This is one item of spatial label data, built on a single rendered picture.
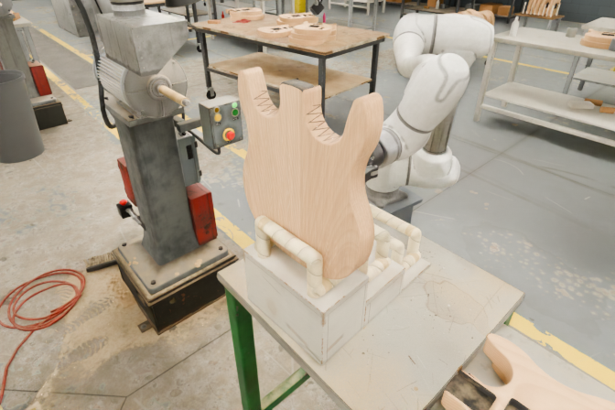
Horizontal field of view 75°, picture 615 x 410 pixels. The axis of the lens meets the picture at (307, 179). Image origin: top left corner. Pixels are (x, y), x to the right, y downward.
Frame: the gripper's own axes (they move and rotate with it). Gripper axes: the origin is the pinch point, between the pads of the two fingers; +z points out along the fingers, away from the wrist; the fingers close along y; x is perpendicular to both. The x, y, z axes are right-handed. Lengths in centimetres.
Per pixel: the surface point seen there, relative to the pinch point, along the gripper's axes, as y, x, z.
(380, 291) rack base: -13.1, -29.3, -10.9
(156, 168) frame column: 113, -47, -13
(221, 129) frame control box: 95, -30, -38
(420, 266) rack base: -12, -36, -33
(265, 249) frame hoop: 7.3, -17.9, 7.1
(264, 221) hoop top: 7.1, -9.9, 7.3
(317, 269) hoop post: -9.4, -12.7, 7.4
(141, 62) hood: 70, 12, 2
